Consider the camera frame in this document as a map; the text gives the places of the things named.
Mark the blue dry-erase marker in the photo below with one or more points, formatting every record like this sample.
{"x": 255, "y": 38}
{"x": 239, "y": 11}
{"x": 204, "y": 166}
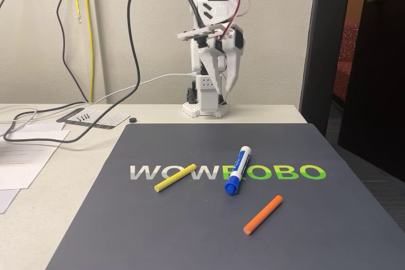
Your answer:
{"x": 239, "y": 165}

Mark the small black cap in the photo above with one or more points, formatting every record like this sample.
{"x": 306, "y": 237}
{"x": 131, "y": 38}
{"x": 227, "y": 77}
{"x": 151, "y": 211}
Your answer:
{"x": 133, "y": 120}

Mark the yellow chalk stick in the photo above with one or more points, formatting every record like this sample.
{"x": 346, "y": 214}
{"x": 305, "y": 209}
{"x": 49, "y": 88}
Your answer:
{"x": 174, "y": 178}

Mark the dark brown door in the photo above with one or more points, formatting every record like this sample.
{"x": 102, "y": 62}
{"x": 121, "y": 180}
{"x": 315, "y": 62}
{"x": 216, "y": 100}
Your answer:
{"x": 379, "y": 77}

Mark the orange chalk stick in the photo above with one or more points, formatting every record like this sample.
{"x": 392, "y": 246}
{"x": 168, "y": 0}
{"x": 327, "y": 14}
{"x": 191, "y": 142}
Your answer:
{"x": 262, "y": 214}

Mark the blank white paper sheet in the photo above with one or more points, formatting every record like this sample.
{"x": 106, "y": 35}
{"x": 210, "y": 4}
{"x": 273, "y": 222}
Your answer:
{"x": 6, "y": 200}
{"x": 47, "y": 127}

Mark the grey WOWROBO mat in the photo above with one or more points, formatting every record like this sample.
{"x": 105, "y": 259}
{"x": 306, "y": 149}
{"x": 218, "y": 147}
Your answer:
{"x": 158, "y": 235}

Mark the white printed paper sheet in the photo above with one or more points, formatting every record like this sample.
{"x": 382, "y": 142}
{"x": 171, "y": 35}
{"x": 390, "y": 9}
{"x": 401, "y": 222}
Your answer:
{"x": 25, "y": 169}

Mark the white gripper camera module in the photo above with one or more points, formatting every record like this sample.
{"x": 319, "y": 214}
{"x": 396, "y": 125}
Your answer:
{"x": 205, "y": 31}

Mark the grey door frame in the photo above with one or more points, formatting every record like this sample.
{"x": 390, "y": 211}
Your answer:
{"x": 319, "y": 45}

